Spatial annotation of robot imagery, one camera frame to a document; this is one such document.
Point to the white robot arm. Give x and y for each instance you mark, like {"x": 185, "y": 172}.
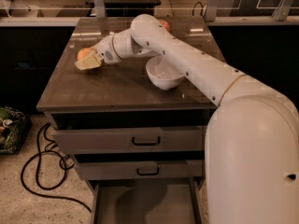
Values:
{"x": 251, "y": 146}

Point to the red apple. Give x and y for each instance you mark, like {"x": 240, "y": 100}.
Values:
{"x": 165, "y": 24}

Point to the bottom grey drawer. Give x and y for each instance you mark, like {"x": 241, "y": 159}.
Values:
{"x": 148, "y": 201}

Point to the white ceramic bowl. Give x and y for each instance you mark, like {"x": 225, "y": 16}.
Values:
{"x": 163, "y": 74}

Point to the grey drawer cabinet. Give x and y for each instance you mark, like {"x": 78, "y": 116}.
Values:
{"x": 120, "y": 87}

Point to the grey drawer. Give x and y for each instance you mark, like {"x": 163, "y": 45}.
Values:
{"x": 117, "y": 166}
{"x": 133, "y": 131}
{"x": 148, "y": 201}

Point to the orange fruit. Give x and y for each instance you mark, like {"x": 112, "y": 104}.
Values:
{"x": 86, "y": 53}

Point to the basket with green items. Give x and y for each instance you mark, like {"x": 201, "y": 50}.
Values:
{"x": 14, "y": 127}

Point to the black background table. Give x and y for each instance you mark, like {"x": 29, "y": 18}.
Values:
{"x": 123, "y": 8}

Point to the middle grey drawer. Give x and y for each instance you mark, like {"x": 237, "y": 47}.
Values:
{"x": 117, "y": 166}

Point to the top grey drawer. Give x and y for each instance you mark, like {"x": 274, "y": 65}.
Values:
{"x": 133, "y": 131}

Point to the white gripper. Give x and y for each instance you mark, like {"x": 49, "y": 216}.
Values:
{"x": 104, "y": 50}

